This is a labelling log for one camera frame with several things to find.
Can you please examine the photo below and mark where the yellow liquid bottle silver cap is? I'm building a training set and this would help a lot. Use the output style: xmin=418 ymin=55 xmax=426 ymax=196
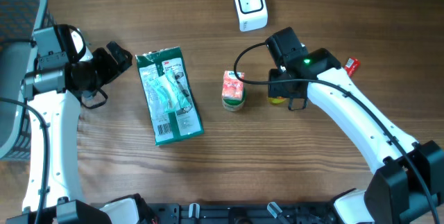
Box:
xmin=268 ymin=96 xmax=287 ymax=105

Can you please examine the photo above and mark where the light green wipes packet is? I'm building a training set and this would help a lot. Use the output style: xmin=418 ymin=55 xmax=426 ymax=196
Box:
xmin=148 ymin=69 xmax=191 ymax=115

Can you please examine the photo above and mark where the pink juice carton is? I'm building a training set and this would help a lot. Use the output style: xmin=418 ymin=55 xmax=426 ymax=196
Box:
xmin=221 ymin=71 xmax=244 ymax=101

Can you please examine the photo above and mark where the green white tape roll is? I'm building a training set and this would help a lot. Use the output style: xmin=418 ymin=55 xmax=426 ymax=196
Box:
xmin=222 ymin=89 xmax=246 ymax=112

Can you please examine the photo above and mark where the red white snack packet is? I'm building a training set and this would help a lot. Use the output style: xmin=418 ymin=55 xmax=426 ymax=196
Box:
xmin=344 ymin=57 xmax=361 ymax=77

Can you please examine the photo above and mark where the green 3M gloves package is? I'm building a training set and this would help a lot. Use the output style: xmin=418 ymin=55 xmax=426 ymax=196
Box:
xmin=135 ymin=46 xmax=204 ymax=146

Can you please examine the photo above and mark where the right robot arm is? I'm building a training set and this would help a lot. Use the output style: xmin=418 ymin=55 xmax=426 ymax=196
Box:
xmin=265 ymin=27 xmax=443 ymax=223

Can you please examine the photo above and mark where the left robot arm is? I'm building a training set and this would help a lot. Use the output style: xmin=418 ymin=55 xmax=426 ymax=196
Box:
xmin=7 ymin=24 xmax=141 ymax=223

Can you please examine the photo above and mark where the white barcode scanner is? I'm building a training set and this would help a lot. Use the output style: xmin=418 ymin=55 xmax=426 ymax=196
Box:
xmin=234 ymin=0 xmax=268 ymax=32

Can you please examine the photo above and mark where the grey plastic mesh basket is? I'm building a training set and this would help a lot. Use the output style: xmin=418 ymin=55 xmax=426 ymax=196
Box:
xmin=1 ymin=0 xmax=56 ymax=161

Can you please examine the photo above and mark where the left black camera cable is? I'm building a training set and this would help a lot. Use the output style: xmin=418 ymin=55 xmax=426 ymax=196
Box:
xmin=0 ymin=97 xmax=49 ymax=224

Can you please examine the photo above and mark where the black camera cable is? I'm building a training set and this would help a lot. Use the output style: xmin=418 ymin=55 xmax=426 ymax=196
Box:
xmin=233 ymin=42 xmax=441 ymax=224
xmin=0 ymin=97 xmax=49 ymax=224

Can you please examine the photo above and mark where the right black camera cable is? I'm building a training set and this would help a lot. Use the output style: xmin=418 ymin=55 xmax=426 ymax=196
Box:
xmin=233 ymin=42 xmax=441 ymax=224

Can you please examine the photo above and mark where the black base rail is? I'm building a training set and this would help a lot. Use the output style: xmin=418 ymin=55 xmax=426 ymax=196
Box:
xmin=84 ymin=201 xmax=348 ymax=224

